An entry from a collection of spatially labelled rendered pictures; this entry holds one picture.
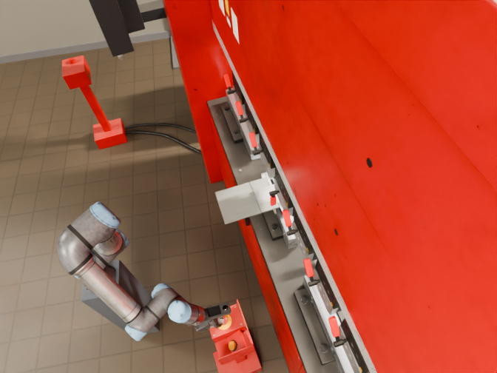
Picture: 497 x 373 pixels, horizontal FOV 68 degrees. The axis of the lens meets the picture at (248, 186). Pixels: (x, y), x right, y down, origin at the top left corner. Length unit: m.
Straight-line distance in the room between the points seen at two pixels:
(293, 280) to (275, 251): 0.15
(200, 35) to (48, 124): 2.29
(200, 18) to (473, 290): 1.79
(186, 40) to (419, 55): 1.72
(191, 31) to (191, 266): 1.56
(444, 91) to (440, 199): 0.16
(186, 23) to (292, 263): 1.30
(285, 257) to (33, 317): 1.89
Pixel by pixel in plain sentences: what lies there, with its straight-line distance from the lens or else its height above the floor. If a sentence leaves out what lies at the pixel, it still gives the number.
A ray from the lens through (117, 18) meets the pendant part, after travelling 2.16.
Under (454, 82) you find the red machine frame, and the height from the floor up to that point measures 2.22.
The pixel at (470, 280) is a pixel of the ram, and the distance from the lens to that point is 0.57.
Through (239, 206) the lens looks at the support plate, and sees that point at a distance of 1.73.
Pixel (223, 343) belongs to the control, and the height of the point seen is 0.70.
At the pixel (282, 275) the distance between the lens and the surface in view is 1.71.
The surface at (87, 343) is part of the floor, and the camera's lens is 2.79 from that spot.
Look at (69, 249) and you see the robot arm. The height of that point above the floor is 1.37.
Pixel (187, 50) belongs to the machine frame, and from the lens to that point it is 2.15.
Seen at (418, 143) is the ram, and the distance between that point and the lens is 0.56.
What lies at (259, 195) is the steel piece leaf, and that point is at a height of 1.00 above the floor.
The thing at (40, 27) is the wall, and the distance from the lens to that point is 4.72.
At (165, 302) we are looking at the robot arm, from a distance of 1.49.
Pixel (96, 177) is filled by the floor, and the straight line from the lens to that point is 3.38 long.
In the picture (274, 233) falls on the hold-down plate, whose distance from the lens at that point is 1.76.
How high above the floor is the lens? 2.48
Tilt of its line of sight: 56 degrees down
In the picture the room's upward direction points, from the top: 6 degrees counter-clockwise
